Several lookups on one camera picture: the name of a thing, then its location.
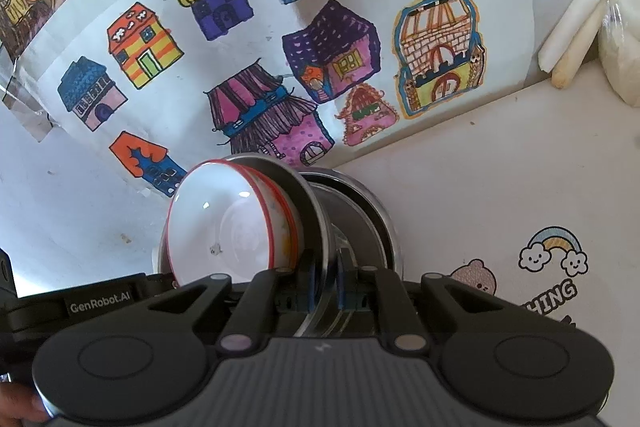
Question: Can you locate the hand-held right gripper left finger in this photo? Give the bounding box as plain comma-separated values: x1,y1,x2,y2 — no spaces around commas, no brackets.
125,255,318,355

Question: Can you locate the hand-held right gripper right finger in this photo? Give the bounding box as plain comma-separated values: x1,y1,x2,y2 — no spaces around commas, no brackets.
337,251,576,355

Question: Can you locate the deep stainless steel bowl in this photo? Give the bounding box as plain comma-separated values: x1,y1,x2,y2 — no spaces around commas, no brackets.
159,154,328,339

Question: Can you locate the white bowl red rim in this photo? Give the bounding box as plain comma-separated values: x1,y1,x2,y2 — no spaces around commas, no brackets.
166,160,281,292

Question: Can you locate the person's left hand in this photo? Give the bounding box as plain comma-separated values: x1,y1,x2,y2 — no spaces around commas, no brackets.
0,381,52,424

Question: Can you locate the white printed table cover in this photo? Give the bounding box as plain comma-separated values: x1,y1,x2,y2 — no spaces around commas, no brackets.
300,62,640,427

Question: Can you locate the colourful houses drawing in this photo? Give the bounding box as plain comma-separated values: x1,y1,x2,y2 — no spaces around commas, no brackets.
30,0,536,202

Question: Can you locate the clear bag of white buns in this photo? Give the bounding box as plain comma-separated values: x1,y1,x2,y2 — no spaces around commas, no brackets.
597,0,640,108

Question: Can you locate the white stick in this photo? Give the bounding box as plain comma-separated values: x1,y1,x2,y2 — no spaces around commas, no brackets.
537,0,633,72

